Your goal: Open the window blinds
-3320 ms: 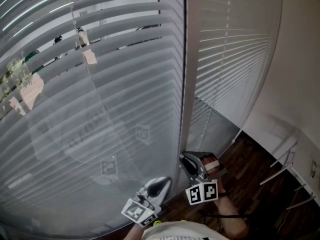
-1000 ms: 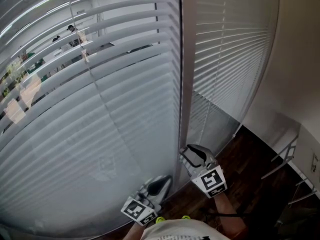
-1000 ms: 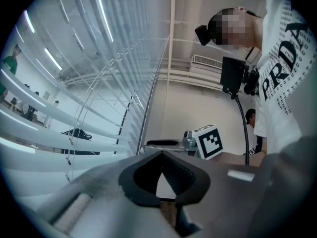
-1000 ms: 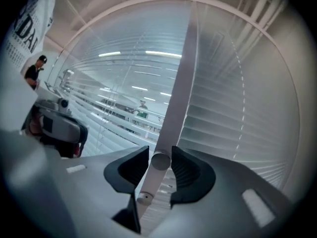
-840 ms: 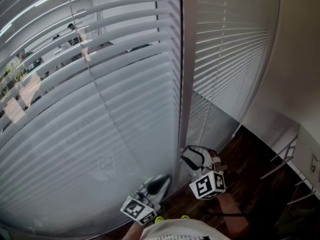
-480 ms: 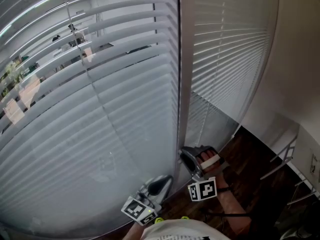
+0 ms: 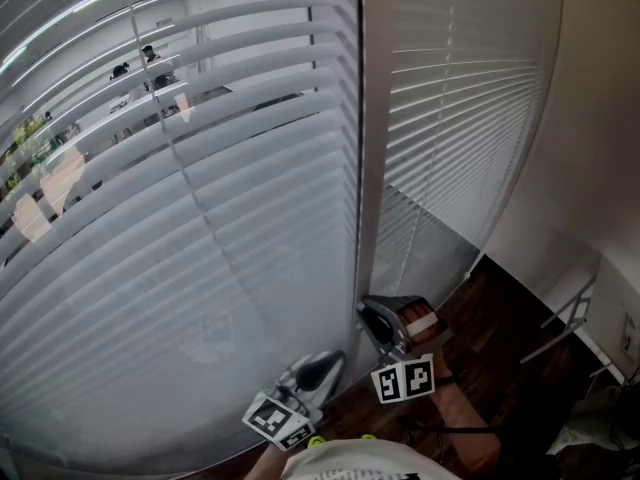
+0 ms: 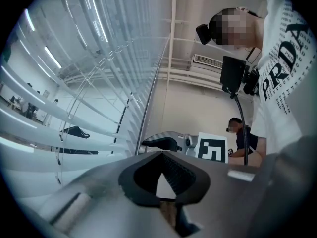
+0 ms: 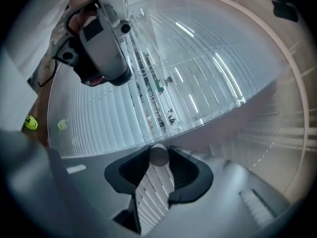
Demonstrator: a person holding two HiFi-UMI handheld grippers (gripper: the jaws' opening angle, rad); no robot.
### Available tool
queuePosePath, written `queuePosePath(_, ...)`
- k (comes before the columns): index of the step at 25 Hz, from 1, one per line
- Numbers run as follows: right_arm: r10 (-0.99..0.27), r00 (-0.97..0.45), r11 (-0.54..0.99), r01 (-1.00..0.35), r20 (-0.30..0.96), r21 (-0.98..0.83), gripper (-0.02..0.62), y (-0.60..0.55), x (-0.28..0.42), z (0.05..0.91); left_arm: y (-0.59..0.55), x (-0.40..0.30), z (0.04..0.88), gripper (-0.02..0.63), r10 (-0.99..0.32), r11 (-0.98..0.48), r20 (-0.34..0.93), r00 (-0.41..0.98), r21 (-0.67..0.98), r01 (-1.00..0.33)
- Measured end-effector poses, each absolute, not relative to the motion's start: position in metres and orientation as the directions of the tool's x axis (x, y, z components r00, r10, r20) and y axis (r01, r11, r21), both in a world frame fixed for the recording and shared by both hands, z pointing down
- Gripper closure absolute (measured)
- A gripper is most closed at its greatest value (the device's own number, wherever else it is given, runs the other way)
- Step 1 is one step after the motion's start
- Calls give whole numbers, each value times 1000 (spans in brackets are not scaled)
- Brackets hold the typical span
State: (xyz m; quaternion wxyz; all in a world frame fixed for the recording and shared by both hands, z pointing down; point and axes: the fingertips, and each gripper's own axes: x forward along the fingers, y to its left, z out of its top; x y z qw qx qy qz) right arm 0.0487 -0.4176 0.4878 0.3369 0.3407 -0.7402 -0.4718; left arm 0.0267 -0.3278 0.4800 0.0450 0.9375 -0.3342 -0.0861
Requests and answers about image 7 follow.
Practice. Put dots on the white printed sticker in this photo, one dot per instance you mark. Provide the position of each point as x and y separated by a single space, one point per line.
629 335

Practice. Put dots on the neon yellow shoe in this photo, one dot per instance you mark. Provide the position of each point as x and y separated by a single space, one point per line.
316 442
368 437

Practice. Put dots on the white printed t-shirt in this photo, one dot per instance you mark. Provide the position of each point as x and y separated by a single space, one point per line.
370 463

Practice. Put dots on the person's left forearm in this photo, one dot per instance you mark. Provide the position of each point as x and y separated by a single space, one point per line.
265 465

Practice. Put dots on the grey window mullion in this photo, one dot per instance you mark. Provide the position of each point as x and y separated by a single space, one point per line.
372 118

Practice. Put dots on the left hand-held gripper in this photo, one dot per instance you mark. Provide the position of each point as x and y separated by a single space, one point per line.
277 418

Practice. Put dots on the white folding table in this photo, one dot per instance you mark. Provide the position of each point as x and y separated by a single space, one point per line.
610 298

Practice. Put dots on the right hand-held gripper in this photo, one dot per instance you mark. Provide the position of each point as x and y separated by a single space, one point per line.
405 378

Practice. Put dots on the person's right forearm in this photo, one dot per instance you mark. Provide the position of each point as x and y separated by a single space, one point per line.
460 413

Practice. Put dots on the grey fabric bag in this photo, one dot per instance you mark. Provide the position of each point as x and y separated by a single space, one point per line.
595 418

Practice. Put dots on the person's right hand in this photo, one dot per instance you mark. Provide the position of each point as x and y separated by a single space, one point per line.
417 313

